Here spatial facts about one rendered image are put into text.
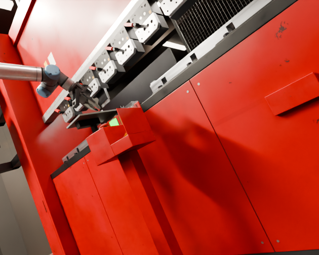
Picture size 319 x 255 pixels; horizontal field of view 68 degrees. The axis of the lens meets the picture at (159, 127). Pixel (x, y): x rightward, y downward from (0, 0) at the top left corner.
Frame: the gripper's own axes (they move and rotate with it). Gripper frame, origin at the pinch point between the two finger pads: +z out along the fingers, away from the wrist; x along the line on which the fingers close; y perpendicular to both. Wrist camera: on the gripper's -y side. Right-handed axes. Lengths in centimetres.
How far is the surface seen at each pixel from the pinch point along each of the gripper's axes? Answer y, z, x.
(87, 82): 18.6, -13.8, 4.8
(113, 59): 19.2, -10.9, -23.7
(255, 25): -17, 12, -102
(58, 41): 46, -46, 18
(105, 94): 11.8, -0.6, -3.0
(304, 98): -37, 33, -103
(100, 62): 20.2, -15.7, -14.0
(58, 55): 41, -41, 24
